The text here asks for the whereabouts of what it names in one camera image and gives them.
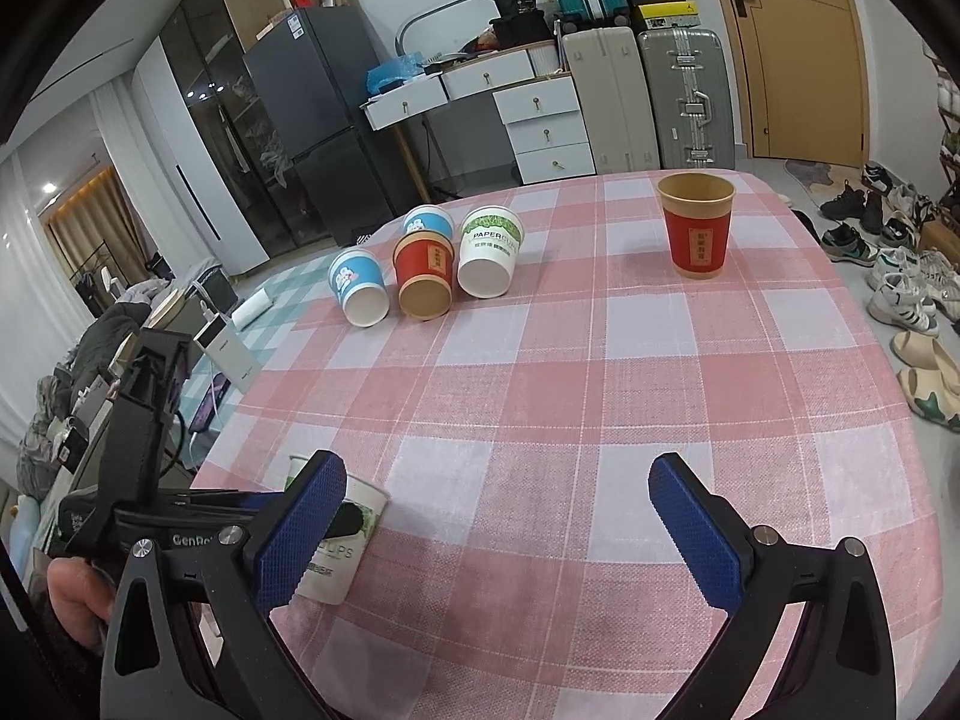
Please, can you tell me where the white power bank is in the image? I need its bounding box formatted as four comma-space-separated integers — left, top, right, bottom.
194, 316, 262, 395

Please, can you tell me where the lying white green paper cup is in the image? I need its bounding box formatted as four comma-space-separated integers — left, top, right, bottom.
457, 205, 526, 299

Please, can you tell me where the beige suitcase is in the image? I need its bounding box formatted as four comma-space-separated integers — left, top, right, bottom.
563, 26, 661, 174

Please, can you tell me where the pink checked tablecloth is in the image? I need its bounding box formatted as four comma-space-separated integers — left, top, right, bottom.
197, 174, 942, 718

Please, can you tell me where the rear blue paper cup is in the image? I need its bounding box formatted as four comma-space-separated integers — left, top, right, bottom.
402, 205, 454, 241

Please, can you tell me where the wooden door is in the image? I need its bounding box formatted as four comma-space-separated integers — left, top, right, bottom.
719, 0, 869, 166

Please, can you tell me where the lying red paper cup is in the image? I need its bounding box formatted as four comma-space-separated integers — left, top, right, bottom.
392, 231, 454, 322

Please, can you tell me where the upright red paper cup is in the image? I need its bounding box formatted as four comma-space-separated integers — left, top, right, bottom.
656, 172, 736, 280

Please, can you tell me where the person's left hand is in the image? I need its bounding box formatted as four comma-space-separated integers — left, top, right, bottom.
47, 557, 116, 650

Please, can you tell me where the beige slipper pair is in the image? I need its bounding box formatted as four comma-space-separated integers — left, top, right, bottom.
890, 332, 960, 433

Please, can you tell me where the black glass cabinet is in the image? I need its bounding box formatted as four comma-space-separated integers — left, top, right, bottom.
160, 0, 308, 270

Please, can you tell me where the shoe rack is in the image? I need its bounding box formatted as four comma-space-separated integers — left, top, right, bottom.
923, 44, 960, 232

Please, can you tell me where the smartphone with purple screen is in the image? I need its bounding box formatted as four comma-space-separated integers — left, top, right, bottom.
187, 372, 231, 434

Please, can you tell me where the green checked tablecloth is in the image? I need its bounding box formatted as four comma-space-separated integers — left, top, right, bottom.
179, 255, 350, 465

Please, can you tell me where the grey aluminium suitcase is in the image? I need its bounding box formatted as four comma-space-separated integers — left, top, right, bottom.
638, 28, 736, 169

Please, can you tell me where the front lying blue paper cup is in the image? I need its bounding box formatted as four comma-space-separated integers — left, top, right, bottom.
327, 247, 391, 328

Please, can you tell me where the black refrigerator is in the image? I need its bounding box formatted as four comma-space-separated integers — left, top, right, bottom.
244, 7, 418, 247

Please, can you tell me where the blue plastic bag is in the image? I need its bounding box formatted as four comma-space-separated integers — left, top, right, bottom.
366, 52, 425, 98

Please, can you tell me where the white green paper cup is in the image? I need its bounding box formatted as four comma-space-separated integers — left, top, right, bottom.
457, 205, 526, 299
296, 475, 391, 606

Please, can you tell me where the white drawer desk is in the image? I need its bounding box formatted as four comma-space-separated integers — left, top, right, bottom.
361, 41, 596, 202

